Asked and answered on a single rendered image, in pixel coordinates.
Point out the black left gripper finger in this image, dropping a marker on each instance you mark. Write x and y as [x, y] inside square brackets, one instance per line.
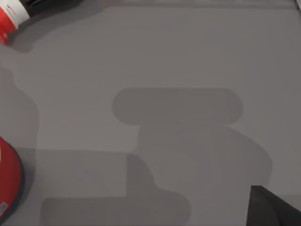
[265, 209]

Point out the red and white can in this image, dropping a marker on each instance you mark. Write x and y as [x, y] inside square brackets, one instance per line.
[9, 179]

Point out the black bottle with red label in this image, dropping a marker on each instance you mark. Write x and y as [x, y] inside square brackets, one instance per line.
[13, 14]

